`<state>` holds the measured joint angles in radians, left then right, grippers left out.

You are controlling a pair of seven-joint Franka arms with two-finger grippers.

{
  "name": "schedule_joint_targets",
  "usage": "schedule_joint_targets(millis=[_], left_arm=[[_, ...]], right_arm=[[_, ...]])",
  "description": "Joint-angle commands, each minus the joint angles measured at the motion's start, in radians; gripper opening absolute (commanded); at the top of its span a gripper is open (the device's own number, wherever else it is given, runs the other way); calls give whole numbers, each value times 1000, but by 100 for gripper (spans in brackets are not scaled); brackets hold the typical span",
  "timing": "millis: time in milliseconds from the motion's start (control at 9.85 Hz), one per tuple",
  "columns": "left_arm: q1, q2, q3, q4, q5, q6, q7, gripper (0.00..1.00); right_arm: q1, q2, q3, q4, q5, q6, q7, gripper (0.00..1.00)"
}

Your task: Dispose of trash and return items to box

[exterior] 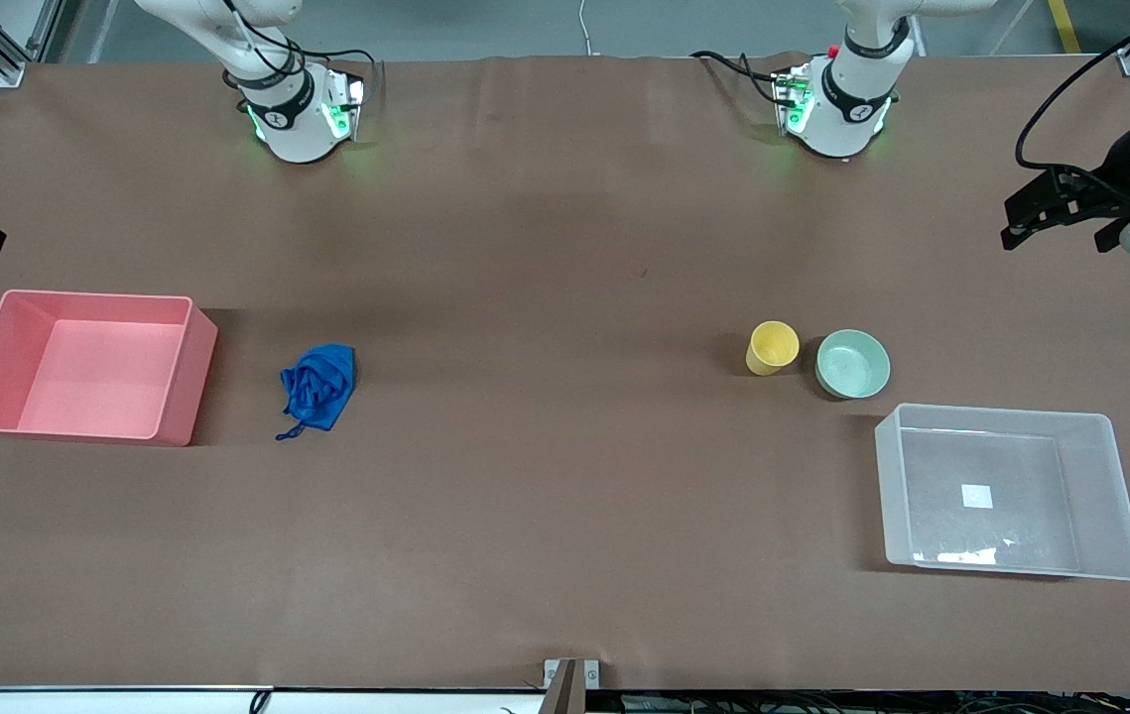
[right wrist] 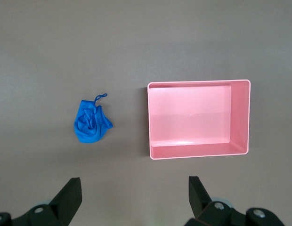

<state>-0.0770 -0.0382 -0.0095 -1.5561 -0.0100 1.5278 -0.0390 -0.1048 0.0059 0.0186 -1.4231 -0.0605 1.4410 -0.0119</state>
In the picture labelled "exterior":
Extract black left arm base cables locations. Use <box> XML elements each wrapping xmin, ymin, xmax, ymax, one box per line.
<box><xmin>691</xmin><ymin>51</ymin><xmax>786</xmax><ymax>102</ymax></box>

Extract pink plastic box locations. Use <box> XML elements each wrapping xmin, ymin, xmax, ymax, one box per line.
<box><xmin>0</xmin><ymin>290</ymin><xmax>219</xmax><ymax>447</ymax></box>

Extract clear plastic box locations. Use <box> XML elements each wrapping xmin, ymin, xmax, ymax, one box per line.
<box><xmin>874</xmin><ymin>403</ymin><xmax>1130</xmax><ymax>582</ymax></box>

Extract blue cloth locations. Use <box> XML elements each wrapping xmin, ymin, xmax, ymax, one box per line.
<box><xmin>275</xmin><ymin>344</ymin><xmax>358</xmax><ymax>441</ymax></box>

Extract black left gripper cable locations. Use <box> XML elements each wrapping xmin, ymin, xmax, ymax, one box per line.
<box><xmin>1014</xmin><ymin>5</ymin><xmax>1130</xmax><ymax>199</ymax></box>

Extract brown table cover sheet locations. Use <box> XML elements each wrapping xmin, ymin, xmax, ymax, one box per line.
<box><xmin>0</xmin><ymin>52</ymin><xmax>1130</xmax><ymax>693</ymax></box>

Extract black right arm base cables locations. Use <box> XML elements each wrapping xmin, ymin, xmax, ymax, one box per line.
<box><xmin>227</xmin><ymin>0</ymin><xmax>379</xmax><ymax>100</ymax></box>

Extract light green bowl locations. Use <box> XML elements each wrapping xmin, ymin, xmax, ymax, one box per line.
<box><xmin>815</xmin><ymin>329</ymin><xmax>892</xmax><ymax>401</ymax></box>

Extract metal table edge bracket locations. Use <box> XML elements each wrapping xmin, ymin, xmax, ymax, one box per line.
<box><xmin>543</xmin><ymin>657</ymin><xmax>601</xmax><ymax>714</ymax></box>

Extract yellow plastic cup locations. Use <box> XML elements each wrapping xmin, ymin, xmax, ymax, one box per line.
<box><xmin>745</xmin><ymin>320</ymin><xmax>801</xmax><ymax>377</ymax></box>

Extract black arm base cables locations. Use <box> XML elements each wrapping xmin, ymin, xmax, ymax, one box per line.
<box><xmin>691</xmin><ymin>51</ymin><xmax>786</xmax><ymax>102</ymax></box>
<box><xmin>227</xmin><ymin>0</ymin><xmax>379</xmax><ymax>100</ymax></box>

